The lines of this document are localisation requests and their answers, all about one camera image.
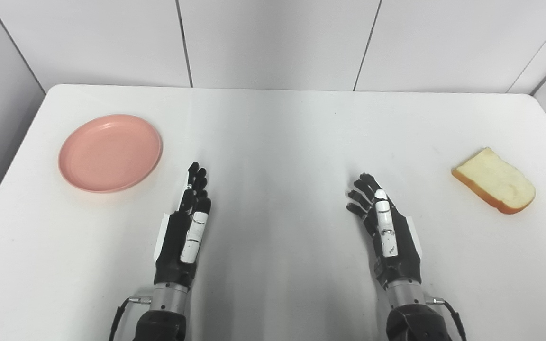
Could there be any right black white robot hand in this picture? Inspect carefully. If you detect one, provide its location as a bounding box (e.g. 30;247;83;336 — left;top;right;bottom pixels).
346;173;423;290

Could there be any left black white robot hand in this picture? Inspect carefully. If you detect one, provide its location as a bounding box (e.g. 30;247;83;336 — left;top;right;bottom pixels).
153;162;212;289

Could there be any pink round plate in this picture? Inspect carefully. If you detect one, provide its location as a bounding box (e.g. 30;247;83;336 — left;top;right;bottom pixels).
58;114;164;194

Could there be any slice of bread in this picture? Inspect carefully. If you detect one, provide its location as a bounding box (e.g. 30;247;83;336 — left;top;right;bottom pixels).
451;147;537;215

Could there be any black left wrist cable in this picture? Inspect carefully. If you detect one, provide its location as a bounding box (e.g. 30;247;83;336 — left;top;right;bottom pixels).
108;295;152;341

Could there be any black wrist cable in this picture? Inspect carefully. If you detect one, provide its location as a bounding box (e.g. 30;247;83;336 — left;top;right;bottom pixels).
108;295;152;341
426;296;468;341

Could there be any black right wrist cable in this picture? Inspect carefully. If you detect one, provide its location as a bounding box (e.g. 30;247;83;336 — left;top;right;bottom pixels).
426;296;468;341

